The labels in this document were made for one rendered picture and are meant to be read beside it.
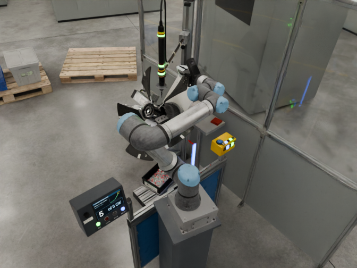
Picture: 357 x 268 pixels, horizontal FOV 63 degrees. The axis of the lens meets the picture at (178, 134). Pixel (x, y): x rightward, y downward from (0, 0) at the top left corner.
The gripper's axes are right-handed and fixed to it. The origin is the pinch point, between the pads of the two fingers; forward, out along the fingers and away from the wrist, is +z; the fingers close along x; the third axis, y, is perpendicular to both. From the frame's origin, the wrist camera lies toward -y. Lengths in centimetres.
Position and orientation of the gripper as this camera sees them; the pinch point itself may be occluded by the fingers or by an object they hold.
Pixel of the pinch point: (178, 66)
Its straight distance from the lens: 174.6
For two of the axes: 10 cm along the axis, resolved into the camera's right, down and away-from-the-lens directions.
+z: -6.1, -4.7, 6.4
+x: 7.9, -4.3, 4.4
